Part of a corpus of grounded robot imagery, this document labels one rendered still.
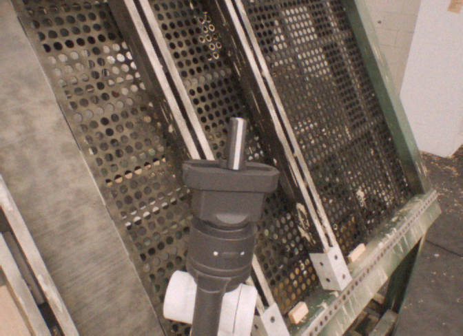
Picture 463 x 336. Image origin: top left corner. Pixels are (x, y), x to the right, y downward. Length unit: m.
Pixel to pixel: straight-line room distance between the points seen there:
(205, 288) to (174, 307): 0.08
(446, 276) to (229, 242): 2.46
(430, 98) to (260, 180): 3.70
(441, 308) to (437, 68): 2.19
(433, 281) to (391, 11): 3.71
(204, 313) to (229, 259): 0.07
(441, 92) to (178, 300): 3.71
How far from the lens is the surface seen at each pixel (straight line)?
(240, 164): 0.48
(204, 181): 0.46
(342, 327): 1.31
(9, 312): 0.84
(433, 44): 4.02
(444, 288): 2.79
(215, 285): 0.50
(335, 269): 1.25
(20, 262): 0.81
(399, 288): 2.25
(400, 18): 5.61
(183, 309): 0.56
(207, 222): 0.50
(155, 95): 0.96
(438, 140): 4.22
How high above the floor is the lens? 1.84
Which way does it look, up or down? 30 degrees down
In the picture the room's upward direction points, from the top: straight up
